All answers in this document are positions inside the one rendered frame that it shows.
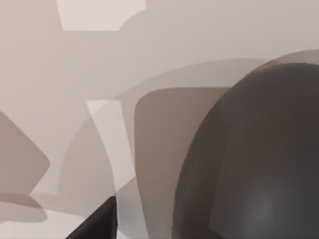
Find dark grey rounded object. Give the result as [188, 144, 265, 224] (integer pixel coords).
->
[171, 62, 319, 239]

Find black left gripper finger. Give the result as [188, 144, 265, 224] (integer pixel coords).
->
[65, 196, 118, 239]

